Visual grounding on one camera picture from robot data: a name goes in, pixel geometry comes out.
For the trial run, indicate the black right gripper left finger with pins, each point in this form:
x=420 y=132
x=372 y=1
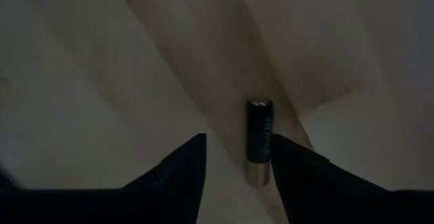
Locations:
x=162 y=200

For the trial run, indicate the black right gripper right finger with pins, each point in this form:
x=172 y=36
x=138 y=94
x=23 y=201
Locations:
x=322 y=197

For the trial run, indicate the black copper-top battery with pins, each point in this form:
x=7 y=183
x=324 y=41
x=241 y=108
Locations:
x=258 y=132

